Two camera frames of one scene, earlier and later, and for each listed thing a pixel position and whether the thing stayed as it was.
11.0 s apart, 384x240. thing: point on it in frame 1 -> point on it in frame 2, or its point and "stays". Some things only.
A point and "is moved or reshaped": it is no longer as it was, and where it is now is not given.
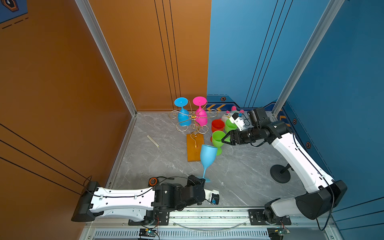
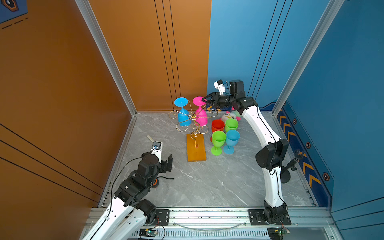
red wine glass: (217, 125) stays
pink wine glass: (201, 119) stays
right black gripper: (239, 140) -> (215, 98)
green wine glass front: (217, 136) stays
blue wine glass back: (184, 118) stays
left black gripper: (200, 183) -> (164, 168)
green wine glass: (229, 126) stays
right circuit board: (277, 233) stays
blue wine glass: (208, 155) is moved or reshaped
